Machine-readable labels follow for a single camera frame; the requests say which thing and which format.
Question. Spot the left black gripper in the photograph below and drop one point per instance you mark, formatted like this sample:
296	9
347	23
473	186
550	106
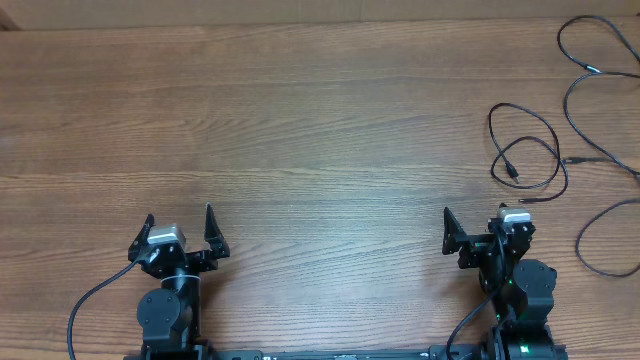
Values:
205	262

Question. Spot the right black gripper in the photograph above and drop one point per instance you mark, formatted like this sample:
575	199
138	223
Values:
475	245

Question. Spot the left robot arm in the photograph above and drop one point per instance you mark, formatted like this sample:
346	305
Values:
170	315

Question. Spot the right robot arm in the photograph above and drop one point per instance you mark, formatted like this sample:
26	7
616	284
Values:
520	290

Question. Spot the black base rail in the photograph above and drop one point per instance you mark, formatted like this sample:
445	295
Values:
345	355

